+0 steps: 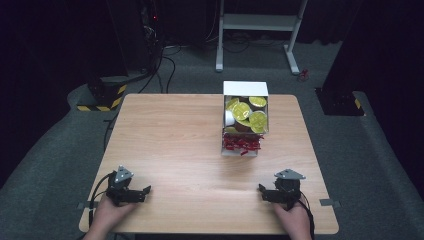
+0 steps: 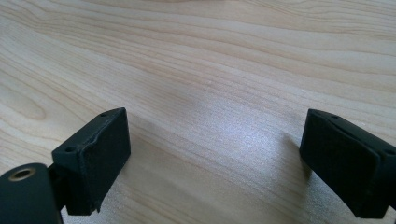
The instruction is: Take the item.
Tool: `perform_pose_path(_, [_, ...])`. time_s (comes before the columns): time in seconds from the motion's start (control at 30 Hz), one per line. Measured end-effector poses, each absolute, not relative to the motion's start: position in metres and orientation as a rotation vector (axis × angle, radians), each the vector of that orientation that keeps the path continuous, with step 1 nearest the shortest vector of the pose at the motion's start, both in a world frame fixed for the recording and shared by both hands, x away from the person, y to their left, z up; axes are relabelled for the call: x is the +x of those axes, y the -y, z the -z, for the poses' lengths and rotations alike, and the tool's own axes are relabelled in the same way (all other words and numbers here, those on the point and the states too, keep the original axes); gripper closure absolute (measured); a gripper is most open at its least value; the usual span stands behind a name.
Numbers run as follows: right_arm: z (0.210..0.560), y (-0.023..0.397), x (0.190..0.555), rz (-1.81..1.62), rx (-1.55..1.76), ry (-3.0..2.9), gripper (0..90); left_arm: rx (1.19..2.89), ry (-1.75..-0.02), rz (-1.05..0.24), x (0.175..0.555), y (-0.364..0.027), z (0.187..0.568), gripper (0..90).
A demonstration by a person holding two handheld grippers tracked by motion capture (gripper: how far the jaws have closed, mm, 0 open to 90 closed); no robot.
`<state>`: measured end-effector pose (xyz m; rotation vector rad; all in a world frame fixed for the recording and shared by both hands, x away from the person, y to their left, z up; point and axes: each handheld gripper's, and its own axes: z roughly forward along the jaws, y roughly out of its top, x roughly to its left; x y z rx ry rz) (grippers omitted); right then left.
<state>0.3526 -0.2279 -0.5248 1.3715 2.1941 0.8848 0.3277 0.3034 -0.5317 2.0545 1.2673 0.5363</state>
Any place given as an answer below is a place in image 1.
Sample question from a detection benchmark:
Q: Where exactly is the person's right hand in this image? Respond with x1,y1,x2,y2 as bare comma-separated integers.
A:
273,199,314,240

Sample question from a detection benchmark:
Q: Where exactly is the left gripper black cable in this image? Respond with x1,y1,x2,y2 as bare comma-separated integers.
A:
87,172,117,228

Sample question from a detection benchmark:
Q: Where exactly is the black yellow striped stand base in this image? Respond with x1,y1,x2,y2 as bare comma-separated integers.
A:
76,75,128,113

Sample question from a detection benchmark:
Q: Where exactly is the thin black cable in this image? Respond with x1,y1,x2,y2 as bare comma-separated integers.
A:
102,113,120,152

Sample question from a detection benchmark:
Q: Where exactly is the person's left hand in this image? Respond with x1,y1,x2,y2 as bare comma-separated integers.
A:
89,195,138,236

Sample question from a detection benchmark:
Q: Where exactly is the white metal stand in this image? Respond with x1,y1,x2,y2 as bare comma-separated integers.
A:
215,0,310,76

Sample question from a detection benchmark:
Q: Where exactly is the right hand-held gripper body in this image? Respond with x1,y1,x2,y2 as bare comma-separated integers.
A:
266,168,307,211

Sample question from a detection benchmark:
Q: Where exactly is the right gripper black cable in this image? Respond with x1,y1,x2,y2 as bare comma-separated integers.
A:
299,194,316,240

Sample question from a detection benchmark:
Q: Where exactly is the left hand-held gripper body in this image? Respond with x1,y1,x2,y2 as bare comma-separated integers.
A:
105,165,144,207

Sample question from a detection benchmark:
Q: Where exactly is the pile of red packets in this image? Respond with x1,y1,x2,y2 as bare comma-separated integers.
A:
222,131,265,156

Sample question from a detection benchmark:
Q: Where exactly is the small red floor object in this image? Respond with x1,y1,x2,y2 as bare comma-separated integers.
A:
296,68,310,83

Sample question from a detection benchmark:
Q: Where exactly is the black floor cable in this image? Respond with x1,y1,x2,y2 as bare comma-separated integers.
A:
137,42,177,95

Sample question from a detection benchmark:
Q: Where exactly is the white cardboard box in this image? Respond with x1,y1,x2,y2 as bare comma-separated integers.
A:
220,80,270,157

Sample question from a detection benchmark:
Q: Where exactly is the dark equipment rack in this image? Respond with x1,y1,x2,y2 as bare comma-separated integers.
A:
105,0,165,75

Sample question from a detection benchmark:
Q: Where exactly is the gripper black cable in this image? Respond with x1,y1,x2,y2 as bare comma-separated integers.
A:
87,172,117,228
299,194,316,240

